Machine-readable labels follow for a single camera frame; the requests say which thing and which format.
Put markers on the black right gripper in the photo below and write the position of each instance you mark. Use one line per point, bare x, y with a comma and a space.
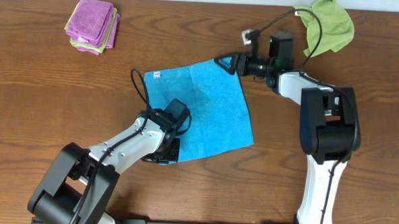
230, 69

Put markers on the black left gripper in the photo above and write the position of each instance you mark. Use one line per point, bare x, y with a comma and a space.
169, 152

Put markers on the blue microfiber cloth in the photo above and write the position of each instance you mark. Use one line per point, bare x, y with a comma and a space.
220, 118

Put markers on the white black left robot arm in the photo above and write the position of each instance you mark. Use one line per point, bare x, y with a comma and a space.
79, 183

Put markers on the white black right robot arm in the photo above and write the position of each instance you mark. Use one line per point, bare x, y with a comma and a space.
328, 127

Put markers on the purple folded cloth bottom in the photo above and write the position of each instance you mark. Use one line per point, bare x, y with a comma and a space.
109, 44

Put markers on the purple folded cloth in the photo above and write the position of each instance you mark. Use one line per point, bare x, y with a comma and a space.
89, 20
109, 44

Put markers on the green crumpled cloth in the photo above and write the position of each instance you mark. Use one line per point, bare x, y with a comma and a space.
338, 28

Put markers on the green folded cloth middle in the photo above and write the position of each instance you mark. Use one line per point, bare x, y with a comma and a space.
101, 44

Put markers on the purple folded cloth top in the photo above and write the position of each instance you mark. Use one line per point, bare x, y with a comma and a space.
89, 20

